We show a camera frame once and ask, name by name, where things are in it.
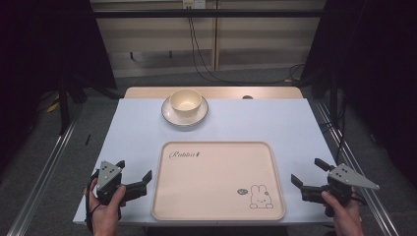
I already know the white wall socket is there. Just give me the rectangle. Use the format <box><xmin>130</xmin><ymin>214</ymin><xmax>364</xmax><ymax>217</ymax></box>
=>
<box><xmin>182</xmin><ymin>0</ymin><xmax>208</xmax><ymax>10</ymax></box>

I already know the white plate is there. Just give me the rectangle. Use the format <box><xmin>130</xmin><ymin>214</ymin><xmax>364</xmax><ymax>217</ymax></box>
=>
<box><xmin>160</xmin><ymin>95</ymin><xmax>209</xmax><ymax>128</ymax></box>

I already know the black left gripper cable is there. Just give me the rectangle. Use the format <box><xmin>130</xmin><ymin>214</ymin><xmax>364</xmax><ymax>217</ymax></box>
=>
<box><xmin>85</xmin><ymin>169</ymin><xmax>102</xmax><ymax>234</ymax></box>

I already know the person's left hand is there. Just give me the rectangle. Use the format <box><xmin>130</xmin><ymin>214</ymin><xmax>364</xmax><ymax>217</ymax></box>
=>
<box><xmin>86</xmin><ymin>177</ymin><xmax>128</xmax><ymax>230</ymax></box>

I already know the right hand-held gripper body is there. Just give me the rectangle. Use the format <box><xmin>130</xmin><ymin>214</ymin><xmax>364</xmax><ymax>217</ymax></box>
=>
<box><xmin>323</xmin><ymin>162</ymin><xmax>381</xmax><ymax>217</ymax></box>

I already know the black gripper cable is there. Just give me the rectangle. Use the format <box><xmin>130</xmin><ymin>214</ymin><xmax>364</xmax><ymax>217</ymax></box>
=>
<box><xmin>85</xmin><ymin>169</ymin><xmax>102</xmax><ymax>234</ymax></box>
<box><xmin>349</xmin><ymin>191</ymin><xmax>369</xmax><ymax>207</ymax></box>

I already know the black curtain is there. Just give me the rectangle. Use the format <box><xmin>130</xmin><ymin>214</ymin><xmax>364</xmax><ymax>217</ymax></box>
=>
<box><xmin>0</xmin><ymin>0</ymin><xmax>118</xmax><ymax>171</ymax></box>
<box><xmin>300</xmin><ymin>0</ymin><xmax>417</xmax><ymax>180</ymax></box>

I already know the black stand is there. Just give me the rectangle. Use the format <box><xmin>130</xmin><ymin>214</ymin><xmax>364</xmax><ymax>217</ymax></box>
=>
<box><xmin>56</xmin><ymin>76</ymin><xmax>73</xmax><ymax>136</ymax></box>
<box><xmin>328</xmin><ymin>70</ymin><xmax>339</xmax><ymax>128</ymax></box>

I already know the yellow floor object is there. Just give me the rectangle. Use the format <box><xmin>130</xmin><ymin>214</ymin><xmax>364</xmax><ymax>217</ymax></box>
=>
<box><xmin>46</xmin><ymin>93</ymin><xmax>62</xmax><ymax>114</ymax></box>

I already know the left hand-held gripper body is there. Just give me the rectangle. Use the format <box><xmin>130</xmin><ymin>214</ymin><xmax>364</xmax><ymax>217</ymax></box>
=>
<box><xmin>94</xmin><ymin>159</ymin><xmax>128</xmax><ymax>207</ymax></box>

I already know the cream bowl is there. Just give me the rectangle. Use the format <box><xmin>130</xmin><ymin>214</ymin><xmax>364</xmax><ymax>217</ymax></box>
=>
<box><xmin>169</xmin><ymin>88</ymin><xmax>203</xmax><ymax>119</ymax></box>

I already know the person's right hand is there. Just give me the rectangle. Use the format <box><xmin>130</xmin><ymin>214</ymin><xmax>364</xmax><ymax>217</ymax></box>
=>
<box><xmin>321</xmin><ymin>186</ymin><xmax>363</xmax><ymax>230</ymax></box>

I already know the pale blue table mat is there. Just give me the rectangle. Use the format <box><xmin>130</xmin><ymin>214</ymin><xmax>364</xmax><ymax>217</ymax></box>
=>
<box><xmin>72</xmin><ymin>97</ymin><xmax>339</xmax><ymax>228</ymax></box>

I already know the beige tray with rabbit print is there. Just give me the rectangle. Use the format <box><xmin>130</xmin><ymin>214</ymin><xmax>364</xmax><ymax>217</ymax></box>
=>
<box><xmin>150</xmin><ymin>141</ymin><xmax>287</xmax><ymax>222</ymax></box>

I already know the black horizontal bar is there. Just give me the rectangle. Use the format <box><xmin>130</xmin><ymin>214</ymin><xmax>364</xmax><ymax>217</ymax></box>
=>
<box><xmin>92</xmin><ymin>8</ymin><xmax>327</xmax><ymax>20</ymax></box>

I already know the black wall cable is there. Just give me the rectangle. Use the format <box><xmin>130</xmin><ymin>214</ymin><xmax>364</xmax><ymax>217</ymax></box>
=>
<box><xmin>187</xmin><ymin>16</ymin><xmax>307</xmax><ymax>86</ymax></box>

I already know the metal floor rail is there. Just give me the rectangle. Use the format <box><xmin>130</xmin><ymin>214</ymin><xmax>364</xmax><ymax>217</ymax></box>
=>
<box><xmin>315</xmin><ymin>98</ymin><xmax>400</xmax><ymax>236</ymax></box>
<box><xmin>6</xmin><ymin>119</ymin><xmax>80</xmax><ymax>236</ymax></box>

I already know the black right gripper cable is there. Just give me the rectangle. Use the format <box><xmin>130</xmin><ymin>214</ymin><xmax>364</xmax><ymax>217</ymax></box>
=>
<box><xmin>349</xmin><ymin>191</ymin><xmax>369</xmax><ymax>207</ymax></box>

